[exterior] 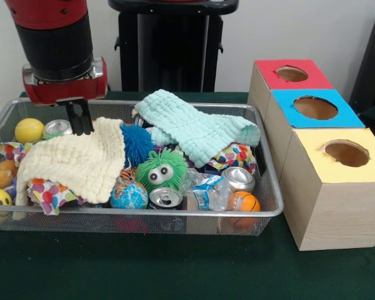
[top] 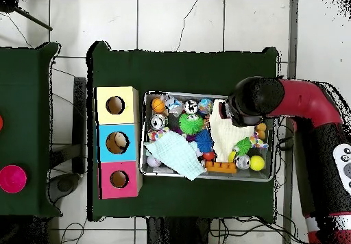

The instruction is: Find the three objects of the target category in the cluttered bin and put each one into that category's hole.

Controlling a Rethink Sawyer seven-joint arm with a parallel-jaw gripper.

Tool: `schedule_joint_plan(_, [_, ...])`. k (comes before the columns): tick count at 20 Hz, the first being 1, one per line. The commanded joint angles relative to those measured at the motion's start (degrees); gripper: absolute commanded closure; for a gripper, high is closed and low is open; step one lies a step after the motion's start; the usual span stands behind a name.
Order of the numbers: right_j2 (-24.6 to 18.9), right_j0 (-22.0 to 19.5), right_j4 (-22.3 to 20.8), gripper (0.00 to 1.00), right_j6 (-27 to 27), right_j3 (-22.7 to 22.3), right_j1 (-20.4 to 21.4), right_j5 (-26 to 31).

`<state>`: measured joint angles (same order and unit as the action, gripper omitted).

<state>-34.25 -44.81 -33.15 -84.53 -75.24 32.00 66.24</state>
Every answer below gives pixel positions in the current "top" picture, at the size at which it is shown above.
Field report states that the cream yellow cloth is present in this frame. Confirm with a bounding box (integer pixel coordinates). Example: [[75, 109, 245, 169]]
[[210, 99, 256, 162]]

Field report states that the clear mesh bin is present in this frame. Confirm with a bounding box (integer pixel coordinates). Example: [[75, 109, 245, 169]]
[[141, 92, 277, 182]]

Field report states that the wooden box with three holes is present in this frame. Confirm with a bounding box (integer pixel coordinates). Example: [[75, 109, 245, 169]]
[[96, 86, 143, 200]]

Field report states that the globe print ball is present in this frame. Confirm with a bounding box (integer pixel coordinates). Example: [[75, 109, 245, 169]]
[[198, 98, 215, 114]]

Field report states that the silver can with open top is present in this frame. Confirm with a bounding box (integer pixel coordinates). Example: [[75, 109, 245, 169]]
[[183, 99, 199, 116]]

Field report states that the green fuzzy toy with eyes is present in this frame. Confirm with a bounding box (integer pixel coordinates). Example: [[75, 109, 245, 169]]
[[179, 113, 205, 137]]

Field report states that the blue spiky ball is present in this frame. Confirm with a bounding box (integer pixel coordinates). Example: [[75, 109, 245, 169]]
[[196, 131, 216, 154]]

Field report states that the orange toy brick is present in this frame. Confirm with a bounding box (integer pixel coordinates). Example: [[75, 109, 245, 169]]
[[205, 160, 238, 175]]

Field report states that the plain yellow ball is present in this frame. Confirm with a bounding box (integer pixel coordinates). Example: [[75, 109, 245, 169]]
[[249, 155, 266, 172]]

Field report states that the small orange basketball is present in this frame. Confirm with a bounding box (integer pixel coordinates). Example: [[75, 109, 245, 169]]
[[152, 97, 167, 114]]

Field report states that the mint green cloth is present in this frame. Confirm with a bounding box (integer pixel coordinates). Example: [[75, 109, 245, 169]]
[[145, 130, 208, 181]]

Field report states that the silver can with closed top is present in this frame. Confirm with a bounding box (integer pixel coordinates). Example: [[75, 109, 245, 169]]
[[150, 114, 167, 130]]

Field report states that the side table with green cloth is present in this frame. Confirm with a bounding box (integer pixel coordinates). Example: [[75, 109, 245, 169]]
[[0, 42, 61, 219]]

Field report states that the pink disc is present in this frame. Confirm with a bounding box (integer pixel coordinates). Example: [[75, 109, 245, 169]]
[[0, 164, 28, 195]]

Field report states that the black tripod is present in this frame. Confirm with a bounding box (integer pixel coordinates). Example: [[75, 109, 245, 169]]
[[0, 0, 54, 32]]

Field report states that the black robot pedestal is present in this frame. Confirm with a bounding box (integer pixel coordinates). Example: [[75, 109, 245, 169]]
[[147, 216, 220, 244]]

